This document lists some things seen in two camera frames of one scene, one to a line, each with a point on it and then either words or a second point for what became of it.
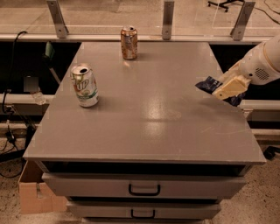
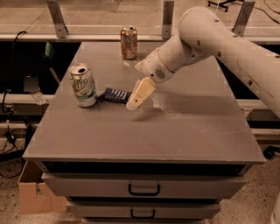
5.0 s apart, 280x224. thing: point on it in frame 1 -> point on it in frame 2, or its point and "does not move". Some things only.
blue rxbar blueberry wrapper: (211, 83) -> (115, 95)
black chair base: (223, 3) does not move
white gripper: (254, 67) -> (151, 66)
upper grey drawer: (143, 185) does not move
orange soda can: (129, 42) does not move
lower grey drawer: (143, 210) does not move
